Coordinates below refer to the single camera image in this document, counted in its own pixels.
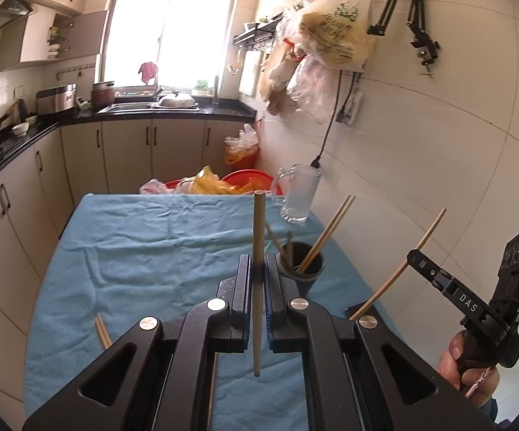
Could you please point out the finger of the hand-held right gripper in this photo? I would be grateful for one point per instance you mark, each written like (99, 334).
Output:
(443, 285)

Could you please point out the green printed plastic bag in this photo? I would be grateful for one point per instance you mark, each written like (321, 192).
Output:
(336, 36)

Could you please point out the steel pot lid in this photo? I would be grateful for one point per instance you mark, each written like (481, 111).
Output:
(176, 101)

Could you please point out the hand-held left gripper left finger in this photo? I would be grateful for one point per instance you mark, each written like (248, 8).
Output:
(241, 296)

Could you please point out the white bowl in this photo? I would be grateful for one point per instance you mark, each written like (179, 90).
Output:
(20, 130)

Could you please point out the green dish soap packet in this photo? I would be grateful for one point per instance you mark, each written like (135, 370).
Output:
(202, 85)

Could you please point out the dark chopstick holder cup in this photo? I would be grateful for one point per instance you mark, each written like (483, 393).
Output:
(309, 278)

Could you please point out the blue table cloth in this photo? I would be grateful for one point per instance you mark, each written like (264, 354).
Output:
(151, 256)

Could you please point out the steel kitchen sink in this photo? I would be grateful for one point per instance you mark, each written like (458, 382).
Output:
(127, 107)

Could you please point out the black clamp mount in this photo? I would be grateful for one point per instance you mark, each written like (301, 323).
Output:
(425, 45)

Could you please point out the black kitchen countertop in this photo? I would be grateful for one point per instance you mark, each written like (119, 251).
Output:
(223, 112)

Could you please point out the white pink plastic bag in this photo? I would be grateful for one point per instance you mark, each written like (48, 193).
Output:
(154, 186)

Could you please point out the trash bin with bags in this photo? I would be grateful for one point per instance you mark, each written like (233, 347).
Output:
(241, 148)

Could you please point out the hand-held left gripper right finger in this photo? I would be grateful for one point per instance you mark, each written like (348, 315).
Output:
(275, 296)

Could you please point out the kitchen window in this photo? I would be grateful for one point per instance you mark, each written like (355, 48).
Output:
(174, 31)

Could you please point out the yellow plastic bag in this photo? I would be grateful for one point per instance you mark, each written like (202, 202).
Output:
(210, 184)

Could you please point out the red plastic basin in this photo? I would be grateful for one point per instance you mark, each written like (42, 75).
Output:
(246, 175)

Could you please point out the person's right hand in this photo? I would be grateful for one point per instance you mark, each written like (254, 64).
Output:
(450, 363)

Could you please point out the black wall rack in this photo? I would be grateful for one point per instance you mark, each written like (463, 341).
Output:
(259, 31)

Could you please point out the hanging ladle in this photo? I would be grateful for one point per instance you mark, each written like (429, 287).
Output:
(235, 68)

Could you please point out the open wall cabinet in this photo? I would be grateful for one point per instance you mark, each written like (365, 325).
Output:
(35, 40)

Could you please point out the hanging clear plastic bags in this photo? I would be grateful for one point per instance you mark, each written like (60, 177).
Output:
(304, 85)

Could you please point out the pink cloth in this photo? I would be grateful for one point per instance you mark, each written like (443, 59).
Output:
(148, 72)

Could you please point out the white cutting board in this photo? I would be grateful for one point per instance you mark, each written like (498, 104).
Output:
(250, 74)

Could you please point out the steel sink faucet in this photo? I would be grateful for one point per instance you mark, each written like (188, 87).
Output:
(216, 92)

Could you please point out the clear glass mug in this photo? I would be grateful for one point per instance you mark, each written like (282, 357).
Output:
(300, 193)

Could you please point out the steel electric kettle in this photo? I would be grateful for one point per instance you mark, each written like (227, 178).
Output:
(20, 108)

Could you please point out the silver rice cooker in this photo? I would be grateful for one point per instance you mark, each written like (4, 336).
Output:
(55, 99)

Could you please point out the brown cooking pot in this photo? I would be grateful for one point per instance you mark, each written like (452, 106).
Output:
(103, 96)

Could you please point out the white power strip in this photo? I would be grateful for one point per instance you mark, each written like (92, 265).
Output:
(351, 105)

